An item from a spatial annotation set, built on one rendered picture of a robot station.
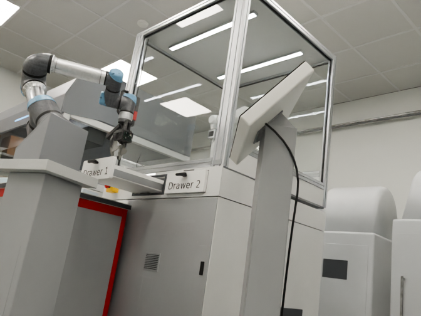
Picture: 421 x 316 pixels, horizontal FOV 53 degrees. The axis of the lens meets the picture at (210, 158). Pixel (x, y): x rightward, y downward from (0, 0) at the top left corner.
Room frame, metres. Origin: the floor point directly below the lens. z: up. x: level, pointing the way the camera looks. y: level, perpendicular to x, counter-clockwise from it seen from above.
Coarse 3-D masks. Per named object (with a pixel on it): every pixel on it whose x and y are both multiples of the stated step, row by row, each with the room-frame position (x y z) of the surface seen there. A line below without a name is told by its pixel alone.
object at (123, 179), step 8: (120, 168) 2.04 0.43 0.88; (120, 176) 2.04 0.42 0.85; (128, 176) 2.07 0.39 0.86; (136, 176) 2.10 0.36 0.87; (144, 176) 2.14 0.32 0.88; (112, 184) 2.23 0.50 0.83; (120, 184) 2.20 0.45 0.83; (128, 184) 2.16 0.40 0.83; (136, 184) 2.13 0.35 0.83; (144, 184) 2.14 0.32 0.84; (152, 184) 2.18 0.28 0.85; (160, 184) 2.21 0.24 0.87; (136, 192) 2.38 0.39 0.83; (144, 192) 2.34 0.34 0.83; (152, 192) 2.30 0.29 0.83
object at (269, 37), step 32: (256, 0) 2.00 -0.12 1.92; (256, 32) 2.02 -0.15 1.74; (288, 32) 2.21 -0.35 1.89; (256, 64) 2.04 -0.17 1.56; (288, 64) 2.24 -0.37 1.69; (320, 64) 2.47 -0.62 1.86; (256, 96) 2.07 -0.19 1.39; (320, 96) 2.49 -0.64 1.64; (320, 128) 2.51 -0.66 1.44; (320, 160) 2.53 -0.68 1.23
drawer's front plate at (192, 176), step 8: (168, 176) 2.18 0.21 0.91; (176, 176) 2.13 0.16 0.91; (192, 176) 2.04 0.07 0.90; (200, 176) 1.99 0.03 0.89; (168, 184) 2.17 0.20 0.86; (176, 184) 2.12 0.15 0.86; (184, 184) 2.07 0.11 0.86; (192, 184) 2.03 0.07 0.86; (200, 184) 1.99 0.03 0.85; (168, 192) 2.16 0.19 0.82; (176, 192) 2.11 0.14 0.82; (184, 192) 2.07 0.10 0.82; (192, 192) 2.04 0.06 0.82
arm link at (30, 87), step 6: (24, 72) 1.94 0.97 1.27; (24, 78) 1.97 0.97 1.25; (30, 78) 1.96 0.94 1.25; (36, 78) 1.96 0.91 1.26; (42, 78) 1.98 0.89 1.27; (24, 84) 1.95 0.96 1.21; (30, 84) 1.95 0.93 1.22; (36, 84) 1.96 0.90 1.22; (42, 84) 1.97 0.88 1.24; (24, 90) 1.97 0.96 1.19; (30, 90) 1.94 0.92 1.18; (36, 90) 1.94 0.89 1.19; (42, 90) 1.97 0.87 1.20; (24, 96) 2.01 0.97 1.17; (30, 96) 1.92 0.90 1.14; (30, 132) 1.77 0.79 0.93
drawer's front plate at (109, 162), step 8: (96, 160) 2.09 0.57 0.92; (104, 160) 2.04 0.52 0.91; (112, 160) 1.98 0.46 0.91; (88, 168) 2.14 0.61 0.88; (96, 168) 2.08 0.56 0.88; (104, 168) 2.03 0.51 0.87; (112, 168) 1.98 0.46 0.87; (96, 176) 2.07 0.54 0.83; (104, 176) 2.02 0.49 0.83; (112, 176) 1.99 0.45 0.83
